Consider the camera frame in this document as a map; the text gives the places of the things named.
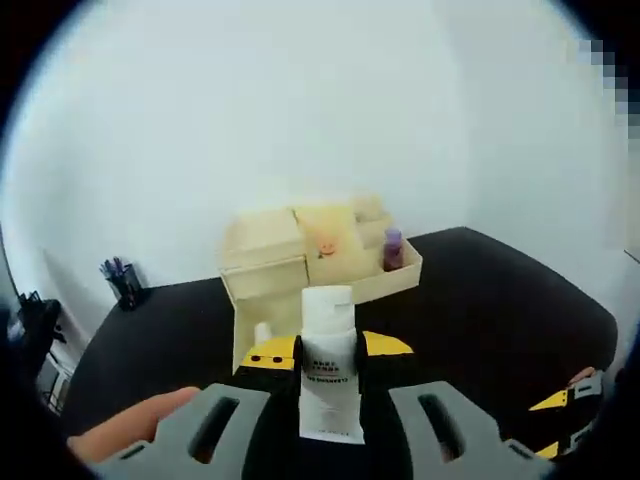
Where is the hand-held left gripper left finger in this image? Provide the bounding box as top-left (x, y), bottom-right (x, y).
top-left (97, 333), bottom-right (302, 480)

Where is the white cosmetic tube bottle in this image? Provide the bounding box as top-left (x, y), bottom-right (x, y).
top-left (298, 284), bottom-right (365, 445)

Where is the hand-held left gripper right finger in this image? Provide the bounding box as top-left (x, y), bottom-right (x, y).
top-left (352, 329), bottom-right (557, 480)

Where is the cream mesh pouch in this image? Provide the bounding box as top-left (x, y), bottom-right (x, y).
top-left (293, 202), bottom-right (367, 282)

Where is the black mesh pen holder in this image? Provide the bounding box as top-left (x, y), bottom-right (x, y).
top-left (98, 256), bottom-right (144, 311)

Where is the wooden desktop organizer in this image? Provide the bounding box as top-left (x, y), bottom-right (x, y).
top-left (218, 192), bottom-right (425, 374)

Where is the purple cosmetic bottle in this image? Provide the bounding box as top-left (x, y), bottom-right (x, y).
top-left (381, 227), bottom-right (406, 272)

